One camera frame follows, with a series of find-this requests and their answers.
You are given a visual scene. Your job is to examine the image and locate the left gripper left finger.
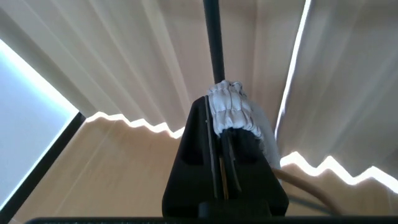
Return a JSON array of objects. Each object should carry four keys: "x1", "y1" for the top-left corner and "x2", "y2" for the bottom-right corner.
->
[{"x1": 161, "y1": 95, "x2": 218, "y2": 218}]

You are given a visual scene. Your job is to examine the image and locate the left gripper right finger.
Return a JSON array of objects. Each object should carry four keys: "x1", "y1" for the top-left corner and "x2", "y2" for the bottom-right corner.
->
[{"x1": 219, "y1": 129, "x2": 290, "y2": 217}]

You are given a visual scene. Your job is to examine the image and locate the pale grey shorts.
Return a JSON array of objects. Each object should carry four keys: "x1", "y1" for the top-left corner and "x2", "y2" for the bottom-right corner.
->
[{"x1": 206, "y1": 79, "x2": 282, "y2": 170}]

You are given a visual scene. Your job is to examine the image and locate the black clothes rack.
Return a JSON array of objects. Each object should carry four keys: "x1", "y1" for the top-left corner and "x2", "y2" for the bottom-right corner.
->
[{"x1": 202, "y1": 0, "x2": 226, "y2": 84}]

